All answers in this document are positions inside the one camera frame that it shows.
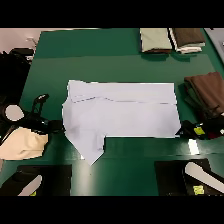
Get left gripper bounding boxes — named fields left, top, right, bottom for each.
left=47, top=119, right=66, bottom=135

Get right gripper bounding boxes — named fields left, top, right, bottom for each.
left=175, top=119, right=195, bottom=138

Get white shirt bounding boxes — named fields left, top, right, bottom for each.
left=61, top=79, right=182, bottom=167

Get red-brown garment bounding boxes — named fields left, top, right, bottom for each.
left=183, top=71, right=224, bottom=118

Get white folded garment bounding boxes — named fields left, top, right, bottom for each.
left=168, top=28, right=204, bottom=55

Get dark brown folded garment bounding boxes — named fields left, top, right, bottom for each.
left=171, top=27, right=206, bottom=48

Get pale green folded garment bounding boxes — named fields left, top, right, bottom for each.
left=139, top=27, right=174, bottom=54

